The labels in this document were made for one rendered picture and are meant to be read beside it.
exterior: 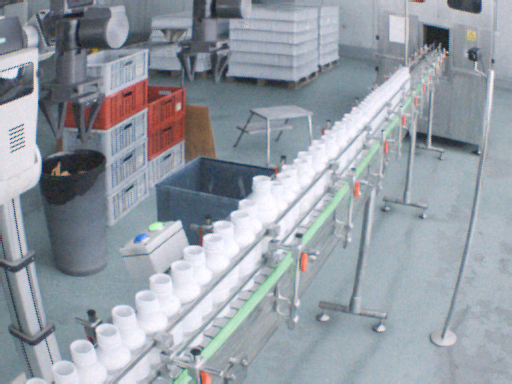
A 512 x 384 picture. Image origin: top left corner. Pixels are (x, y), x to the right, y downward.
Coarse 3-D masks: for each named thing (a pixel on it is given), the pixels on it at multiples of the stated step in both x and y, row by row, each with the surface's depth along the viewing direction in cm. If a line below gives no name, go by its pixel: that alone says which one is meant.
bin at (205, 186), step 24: (192, 168) 210; (216, 168) 213; (240, 168) 209; (264, 168) 205; (168, 192) 187; (192, 192) 183; (216, 192) 217; (240, 192) 213; (168, 216) 191; (192, 216) 187; (216, 216) 183; (192, 240) 190
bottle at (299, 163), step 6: (294, 162) 146; (300, 162) 148; (306, 162) 147; (300, 168) 145; (306, 168) 146; (300, 174) 146; (306, 174) 147; (300, 180) 146; (306, 180) 146; (306, 186) 146; (300, 192) 146; (306, 198) 148; (300, 204) 148; (306, 204) 148; (300, 210) 148; (306, 210) 149; (300, 216) 149; (306, 222) 151
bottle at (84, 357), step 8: (72, 344) 72; (80, 344) 74; (88, 344) 73; (72, 352) 71; (80, 352) 74; (88, 352) 71; (80, 360) 71; (88, 360) 71; (96, 360) 73; (80, 368) 71; (88, 368) 72; (96, 368) 73; (104, 368) 74; (80, 376) 71; (88, 376) 71; (96, 376) 72; (104, 376) 73
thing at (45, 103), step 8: (88, 88) 85; (48, 96) 84; (40, 104) 82; (48, 104) 83; (64, 104) 87; (48, 112) 83; (64, 112) 87; (48, 120) 84; (64, 120) 87; (56, 128) 86; (56, 136) 86
